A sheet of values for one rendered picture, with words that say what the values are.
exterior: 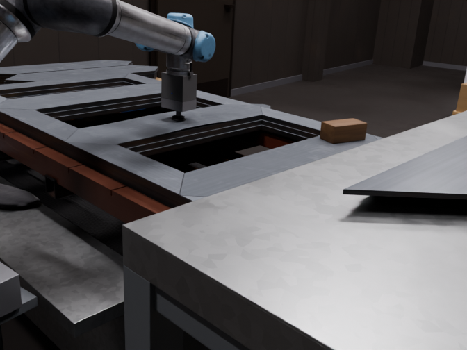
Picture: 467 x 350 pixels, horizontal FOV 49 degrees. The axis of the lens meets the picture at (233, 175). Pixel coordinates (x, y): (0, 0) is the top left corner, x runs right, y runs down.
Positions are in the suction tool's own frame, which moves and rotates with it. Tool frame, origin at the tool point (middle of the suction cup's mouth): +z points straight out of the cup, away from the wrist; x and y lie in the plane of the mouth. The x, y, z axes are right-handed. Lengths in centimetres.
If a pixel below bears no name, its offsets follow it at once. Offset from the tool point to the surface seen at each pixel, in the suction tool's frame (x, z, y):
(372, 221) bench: 70, -20, -86
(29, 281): 64, 17, -18
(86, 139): 31.9, -0.7, 3.1
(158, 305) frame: 86, -13, -74
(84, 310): 64, 17, -34
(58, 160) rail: 40.9, 2.8, 3.0
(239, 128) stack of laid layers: -15.2, 2.1, -12.0
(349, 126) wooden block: -17, -5, -47
